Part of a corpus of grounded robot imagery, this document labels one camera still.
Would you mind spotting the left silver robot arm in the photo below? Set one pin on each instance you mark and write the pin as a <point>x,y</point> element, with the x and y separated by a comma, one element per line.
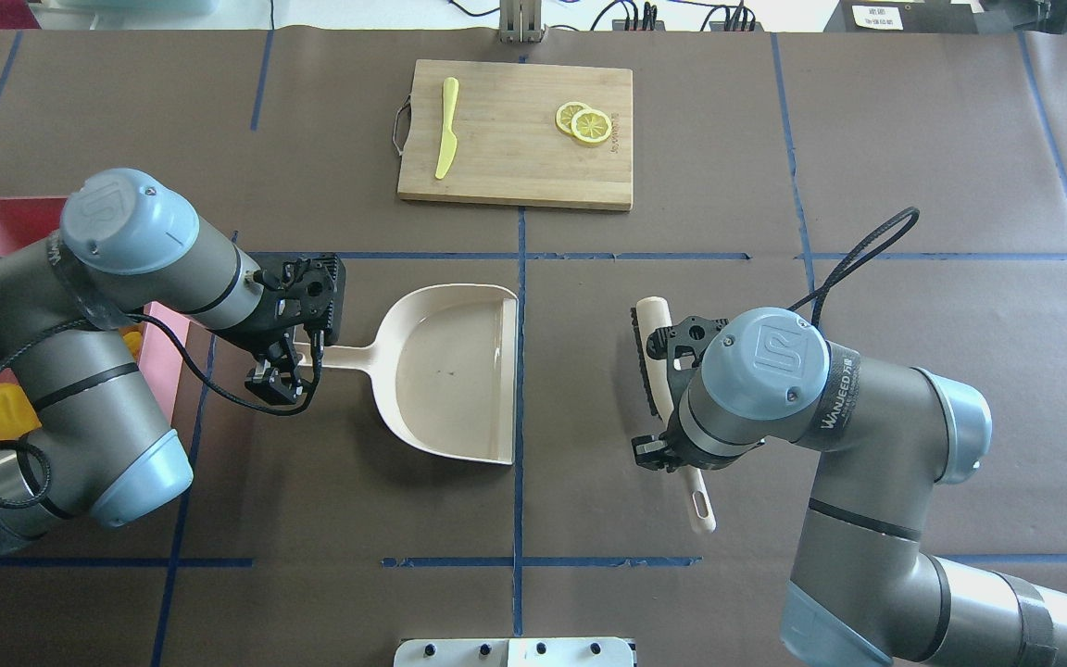
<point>31,503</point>

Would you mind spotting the white brush black bristles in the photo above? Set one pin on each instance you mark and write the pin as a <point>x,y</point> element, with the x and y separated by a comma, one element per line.
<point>650,314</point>

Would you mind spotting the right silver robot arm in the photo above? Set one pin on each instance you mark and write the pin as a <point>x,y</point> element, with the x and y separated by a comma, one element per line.
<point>861,591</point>

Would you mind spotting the pink plastic bin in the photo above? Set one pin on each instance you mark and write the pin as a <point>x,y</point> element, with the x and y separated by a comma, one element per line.
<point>62,303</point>

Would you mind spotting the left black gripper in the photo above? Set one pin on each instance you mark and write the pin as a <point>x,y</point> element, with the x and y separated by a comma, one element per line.
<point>262,331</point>

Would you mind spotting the black box on desk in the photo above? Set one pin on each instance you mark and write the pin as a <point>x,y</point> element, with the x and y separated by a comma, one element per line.
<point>920,17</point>

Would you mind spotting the yellow corn cob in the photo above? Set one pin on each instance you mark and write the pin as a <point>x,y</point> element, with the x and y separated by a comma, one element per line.
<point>133,338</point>

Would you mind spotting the white mounting column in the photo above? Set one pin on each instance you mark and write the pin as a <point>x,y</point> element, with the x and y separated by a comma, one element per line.
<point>517,651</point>

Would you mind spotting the aluminium frame post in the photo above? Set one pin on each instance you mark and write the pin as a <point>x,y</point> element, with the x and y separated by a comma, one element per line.
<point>521,22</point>

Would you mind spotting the wooden cutting board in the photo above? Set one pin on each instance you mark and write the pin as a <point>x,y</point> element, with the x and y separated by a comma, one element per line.
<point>510,153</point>

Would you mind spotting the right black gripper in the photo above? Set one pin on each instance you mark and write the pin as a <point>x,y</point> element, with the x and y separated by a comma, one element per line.
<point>652,453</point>

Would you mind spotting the yellow plastic knife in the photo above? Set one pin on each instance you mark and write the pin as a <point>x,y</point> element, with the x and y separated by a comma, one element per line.
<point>448,145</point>

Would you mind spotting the beige plastic dustpan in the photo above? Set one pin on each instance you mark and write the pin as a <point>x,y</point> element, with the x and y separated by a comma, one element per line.
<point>443,370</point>

